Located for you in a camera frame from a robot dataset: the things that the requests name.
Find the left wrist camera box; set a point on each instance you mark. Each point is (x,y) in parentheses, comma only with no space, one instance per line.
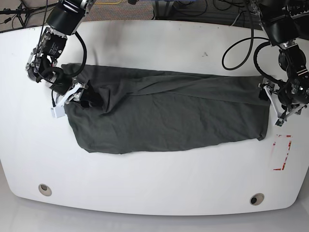
(279,122)

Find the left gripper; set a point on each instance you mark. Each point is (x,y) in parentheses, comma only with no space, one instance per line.
(286,101)

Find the red tape rectangle marking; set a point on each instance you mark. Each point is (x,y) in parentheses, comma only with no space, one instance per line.
(280,151)

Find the table cable grommet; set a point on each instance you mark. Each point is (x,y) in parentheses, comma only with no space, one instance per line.
(257,199)
(45,190)

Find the white power strip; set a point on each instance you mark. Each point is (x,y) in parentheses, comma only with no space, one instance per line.
(299,10)

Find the dark grey T-shirt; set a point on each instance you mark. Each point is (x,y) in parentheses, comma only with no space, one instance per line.
(160,111)

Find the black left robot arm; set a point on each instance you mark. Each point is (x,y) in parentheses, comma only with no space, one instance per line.
(284,21)

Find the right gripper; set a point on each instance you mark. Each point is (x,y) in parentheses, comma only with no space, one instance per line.
(90,97)

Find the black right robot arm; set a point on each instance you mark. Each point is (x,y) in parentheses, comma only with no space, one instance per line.
(62,22)

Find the left table cable grommet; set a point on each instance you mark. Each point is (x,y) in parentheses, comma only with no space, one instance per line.
(45,190)

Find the right table cable grommet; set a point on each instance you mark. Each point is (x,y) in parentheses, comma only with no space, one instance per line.
(257,199)

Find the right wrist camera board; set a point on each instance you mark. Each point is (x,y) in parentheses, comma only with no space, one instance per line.
(58,111)

